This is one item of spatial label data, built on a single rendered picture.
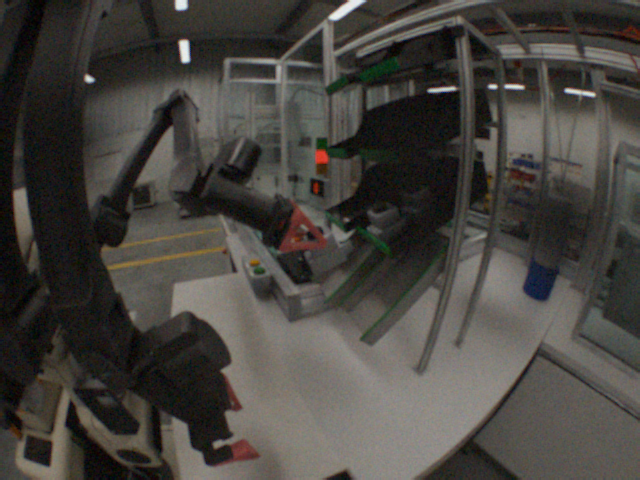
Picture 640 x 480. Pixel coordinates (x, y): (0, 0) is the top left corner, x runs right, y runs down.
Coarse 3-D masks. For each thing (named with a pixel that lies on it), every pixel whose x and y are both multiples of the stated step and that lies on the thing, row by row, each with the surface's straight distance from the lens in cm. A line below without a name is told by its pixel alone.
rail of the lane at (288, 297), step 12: (240, 228) 144; (240, 240) 152; (252, 240) 121; (252, 252) 118; (264, 252) 106; (276, 264) 95; (276, 276) 87; (276, 288) 86; (288, 288) 81; (276, 300) 90; (288, 300) 77; (300, 300) 78; (288, 312) 79; (300, 312) 81
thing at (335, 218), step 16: (416, 160) 71; (432, 160) 65; (368, 176) 70; (384, 176) 72; (400, 176) 60; (368, 192) 70; (384, 192) 58; (336, 208) 67; (352, 208) 66; (368, 208) 63; (336, 224) 60; (352, 224) 56
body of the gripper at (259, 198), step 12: (252, 192) 39; (240, 204) 38; (252, 204) 38; (264, 204) 38; (276, 204) 39; (240, 216) 38; (252, 216) 38; (264, 216) 38; (276, 216) 36; (252, 228) 40; (264, 228) 39; (264, 240) 37
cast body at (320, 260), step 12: (324, 228) 44; (312, 240) 42; (336, 240) 45; (312, 252) 42; (324, 252) 42; (336, 252) 43; (348, 252) 46; (312, 264) 43; (324, 264) 43; (336, 264) 44
